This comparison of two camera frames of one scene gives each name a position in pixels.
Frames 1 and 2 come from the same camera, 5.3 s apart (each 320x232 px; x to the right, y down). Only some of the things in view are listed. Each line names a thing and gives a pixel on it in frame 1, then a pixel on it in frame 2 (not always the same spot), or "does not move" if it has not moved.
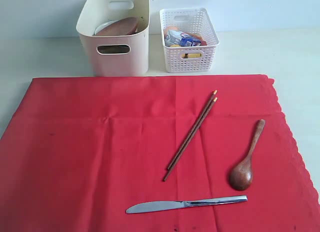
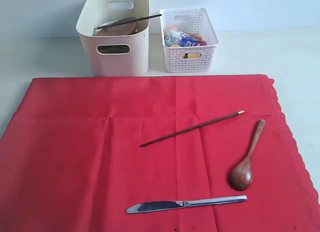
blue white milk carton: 174,37 does not move
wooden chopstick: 192,130 -> 133,21
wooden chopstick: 192,135 -> 184,131
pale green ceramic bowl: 104,24 does not move
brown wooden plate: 125,26 does not move
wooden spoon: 241,176 does not move
